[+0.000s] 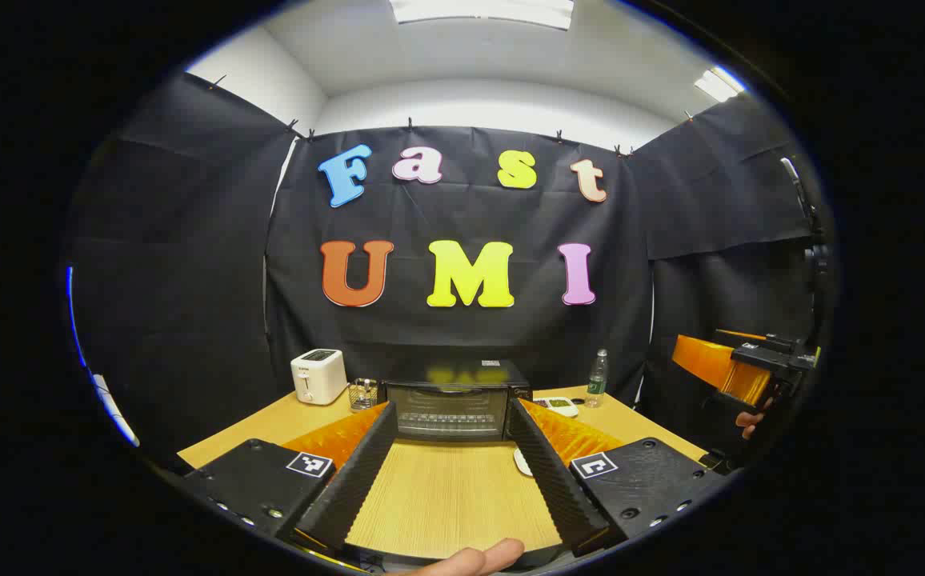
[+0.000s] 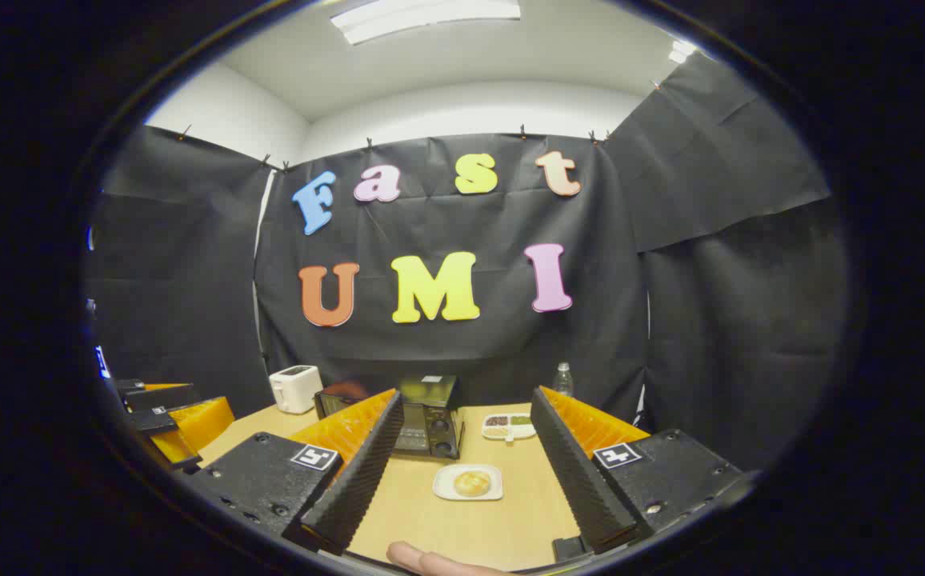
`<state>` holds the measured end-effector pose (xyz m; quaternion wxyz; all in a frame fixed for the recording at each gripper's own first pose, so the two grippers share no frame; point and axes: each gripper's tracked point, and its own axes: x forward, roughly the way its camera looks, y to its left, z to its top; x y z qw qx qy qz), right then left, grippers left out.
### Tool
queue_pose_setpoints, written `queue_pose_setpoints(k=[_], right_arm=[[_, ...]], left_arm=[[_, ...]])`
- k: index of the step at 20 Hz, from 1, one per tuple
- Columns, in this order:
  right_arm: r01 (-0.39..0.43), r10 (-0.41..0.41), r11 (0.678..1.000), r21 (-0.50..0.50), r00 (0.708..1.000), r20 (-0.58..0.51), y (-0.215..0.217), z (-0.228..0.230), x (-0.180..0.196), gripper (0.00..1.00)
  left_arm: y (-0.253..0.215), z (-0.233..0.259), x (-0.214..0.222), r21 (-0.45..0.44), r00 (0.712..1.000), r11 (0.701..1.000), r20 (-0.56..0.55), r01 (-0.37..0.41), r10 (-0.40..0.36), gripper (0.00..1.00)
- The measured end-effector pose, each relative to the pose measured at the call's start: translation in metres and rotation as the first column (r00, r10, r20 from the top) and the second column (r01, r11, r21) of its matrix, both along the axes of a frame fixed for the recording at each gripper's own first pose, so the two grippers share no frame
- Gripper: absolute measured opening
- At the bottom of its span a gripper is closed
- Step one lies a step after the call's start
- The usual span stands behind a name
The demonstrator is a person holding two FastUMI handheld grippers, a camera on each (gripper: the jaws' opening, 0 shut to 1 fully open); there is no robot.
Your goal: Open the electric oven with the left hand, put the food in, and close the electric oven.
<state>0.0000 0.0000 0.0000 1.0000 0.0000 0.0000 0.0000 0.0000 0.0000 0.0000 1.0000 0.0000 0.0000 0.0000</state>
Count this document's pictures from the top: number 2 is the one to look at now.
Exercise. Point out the white divided snack dish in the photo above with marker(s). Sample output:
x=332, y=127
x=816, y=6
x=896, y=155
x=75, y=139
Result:
x=504, y=434

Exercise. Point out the round bread bun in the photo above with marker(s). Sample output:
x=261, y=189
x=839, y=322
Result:
x=472, y=483

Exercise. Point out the white toaster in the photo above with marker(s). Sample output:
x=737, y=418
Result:
x=294, y=392

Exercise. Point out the black electric oven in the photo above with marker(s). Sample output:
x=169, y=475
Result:
x=430, y=432

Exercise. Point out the long ceiling light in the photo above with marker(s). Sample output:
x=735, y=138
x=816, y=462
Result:
x=422, y=16

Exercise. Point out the clear plastic water bottle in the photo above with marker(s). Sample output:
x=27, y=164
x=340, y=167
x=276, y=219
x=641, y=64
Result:
x=563, y=382

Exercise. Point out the black backdrop cloth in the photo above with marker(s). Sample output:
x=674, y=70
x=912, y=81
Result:
x=446, y=360

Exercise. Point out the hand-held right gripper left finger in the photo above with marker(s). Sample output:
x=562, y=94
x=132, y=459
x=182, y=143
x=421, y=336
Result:
x=358, y=480

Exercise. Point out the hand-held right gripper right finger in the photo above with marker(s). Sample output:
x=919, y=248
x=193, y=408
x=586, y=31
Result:
x=574, y=472

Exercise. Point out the white square plate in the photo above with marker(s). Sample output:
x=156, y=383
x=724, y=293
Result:
x=442, y=490

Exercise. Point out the small ceiling light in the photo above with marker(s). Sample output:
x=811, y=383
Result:
x=678, y=54

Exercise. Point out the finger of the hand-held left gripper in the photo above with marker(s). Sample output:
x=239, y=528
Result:
x=202, y=424
x=158, y=397

